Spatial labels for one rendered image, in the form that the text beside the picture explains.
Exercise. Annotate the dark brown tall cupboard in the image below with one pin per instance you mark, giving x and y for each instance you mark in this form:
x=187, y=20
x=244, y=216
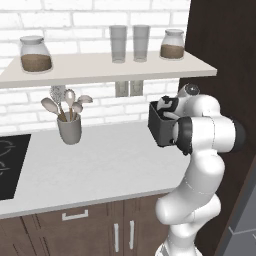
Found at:
x=226, y=50

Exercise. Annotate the glass jar with brown contents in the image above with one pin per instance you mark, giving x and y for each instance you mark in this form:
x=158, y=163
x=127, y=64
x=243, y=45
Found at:
x=172, y=48
x=35, y=59

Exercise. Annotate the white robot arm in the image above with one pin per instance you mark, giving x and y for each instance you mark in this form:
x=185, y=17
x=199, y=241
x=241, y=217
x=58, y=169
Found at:
x=202, y=173

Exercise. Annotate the brown drawer front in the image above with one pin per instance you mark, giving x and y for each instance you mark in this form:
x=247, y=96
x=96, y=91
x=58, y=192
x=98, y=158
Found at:
x=53, y=236

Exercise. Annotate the brown cupboard door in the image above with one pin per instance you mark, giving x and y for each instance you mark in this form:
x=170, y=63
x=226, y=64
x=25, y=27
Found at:
x=145, y=230
x=117, y=210

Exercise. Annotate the pale wall shelf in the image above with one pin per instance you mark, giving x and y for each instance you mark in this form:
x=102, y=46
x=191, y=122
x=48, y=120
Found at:
x=100, y=68

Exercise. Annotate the black hob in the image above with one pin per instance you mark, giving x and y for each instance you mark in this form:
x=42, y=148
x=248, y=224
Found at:
x=11, y=163

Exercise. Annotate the grey wall socket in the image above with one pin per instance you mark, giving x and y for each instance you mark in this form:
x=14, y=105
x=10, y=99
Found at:
x=136, y=88
x=122, y=89

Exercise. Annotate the grey appliance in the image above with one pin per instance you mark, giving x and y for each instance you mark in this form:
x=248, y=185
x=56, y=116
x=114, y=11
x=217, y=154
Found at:
x=243, y=223

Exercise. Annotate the pale wooden spoon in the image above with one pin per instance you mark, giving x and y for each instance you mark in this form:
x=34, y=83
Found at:
x=77, y=107
x=69, y=96
x=85, y=98
x=50, y=105

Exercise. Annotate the clear drinking glass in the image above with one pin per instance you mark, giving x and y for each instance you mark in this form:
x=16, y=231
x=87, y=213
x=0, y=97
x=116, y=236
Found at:
x=141, y=43
x=118, y=45

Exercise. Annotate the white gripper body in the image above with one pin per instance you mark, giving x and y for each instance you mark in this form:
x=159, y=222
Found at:
x=171, y=116

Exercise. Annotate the metal whisk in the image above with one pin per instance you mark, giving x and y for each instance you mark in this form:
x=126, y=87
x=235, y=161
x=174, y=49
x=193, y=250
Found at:
x=57, y=93

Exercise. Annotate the grey utensil pot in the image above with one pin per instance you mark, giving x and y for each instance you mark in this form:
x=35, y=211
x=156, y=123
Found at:
x=69, y=130

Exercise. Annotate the brown cupboard front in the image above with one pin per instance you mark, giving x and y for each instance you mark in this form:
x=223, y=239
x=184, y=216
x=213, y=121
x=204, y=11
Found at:
x=11, y=238

